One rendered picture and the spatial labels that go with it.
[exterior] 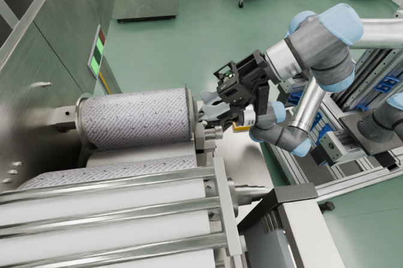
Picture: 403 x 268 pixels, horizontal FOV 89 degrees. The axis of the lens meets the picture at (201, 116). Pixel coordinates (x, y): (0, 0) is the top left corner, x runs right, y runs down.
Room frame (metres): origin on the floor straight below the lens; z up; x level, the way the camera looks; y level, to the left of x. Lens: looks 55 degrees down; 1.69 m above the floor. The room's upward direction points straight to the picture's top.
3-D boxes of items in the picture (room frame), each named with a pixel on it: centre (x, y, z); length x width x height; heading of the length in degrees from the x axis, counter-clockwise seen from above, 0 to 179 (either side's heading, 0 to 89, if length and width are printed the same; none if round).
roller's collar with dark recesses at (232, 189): (0.08, -0.02, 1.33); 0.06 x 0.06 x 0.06; 8
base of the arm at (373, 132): (0.54, -0.86, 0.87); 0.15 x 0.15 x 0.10
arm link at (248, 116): (0.41, -0.15, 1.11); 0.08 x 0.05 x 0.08; 8
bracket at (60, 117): (0.29, 0.33, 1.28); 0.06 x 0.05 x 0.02; 98
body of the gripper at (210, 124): (0.40, -0.07, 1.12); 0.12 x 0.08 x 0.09; 98
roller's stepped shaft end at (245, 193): (0.09, -0.08, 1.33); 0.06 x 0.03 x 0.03; 98
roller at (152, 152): (0.19, 0.14, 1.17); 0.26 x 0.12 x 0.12; 98
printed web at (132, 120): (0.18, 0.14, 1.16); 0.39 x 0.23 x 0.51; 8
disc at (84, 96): (0.30, 0.28, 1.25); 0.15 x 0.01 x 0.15; 8
